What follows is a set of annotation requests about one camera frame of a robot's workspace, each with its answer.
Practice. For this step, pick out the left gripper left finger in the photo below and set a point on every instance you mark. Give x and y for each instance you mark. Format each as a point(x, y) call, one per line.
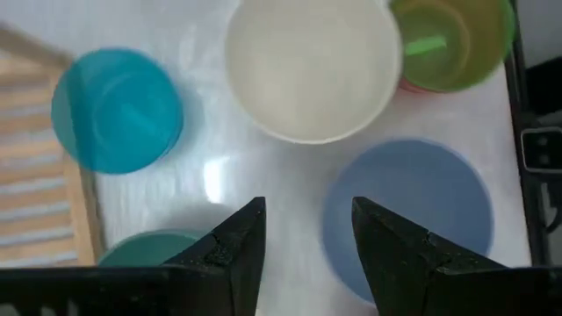
point(228, 272)

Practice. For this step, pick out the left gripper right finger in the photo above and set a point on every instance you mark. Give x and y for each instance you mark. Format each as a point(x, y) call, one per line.
point(404, 272)

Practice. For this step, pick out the red small bowl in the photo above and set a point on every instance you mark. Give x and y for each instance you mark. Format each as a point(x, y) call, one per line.
point(410, 88)

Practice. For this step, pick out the cyan small bowl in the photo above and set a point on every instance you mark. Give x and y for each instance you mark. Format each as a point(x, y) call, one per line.
point(116, 109)

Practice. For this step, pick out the lime green small bowl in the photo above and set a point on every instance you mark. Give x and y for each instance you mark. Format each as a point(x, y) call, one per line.
point(452, 44)

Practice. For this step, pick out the wooden slatted shelf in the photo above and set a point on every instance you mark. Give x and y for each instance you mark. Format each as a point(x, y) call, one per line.
point(35, 175)

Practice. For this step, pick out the blue bowl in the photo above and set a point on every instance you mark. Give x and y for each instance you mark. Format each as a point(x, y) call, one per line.
point(408, 188)

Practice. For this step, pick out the white bowl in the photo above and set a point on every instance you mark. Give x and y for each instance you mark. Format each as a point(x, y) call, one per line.
point(311, 70)

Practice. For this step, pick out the black metal table frame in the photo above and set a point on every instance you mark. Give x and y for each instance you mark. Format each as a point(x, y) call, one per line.
point(520, 101)

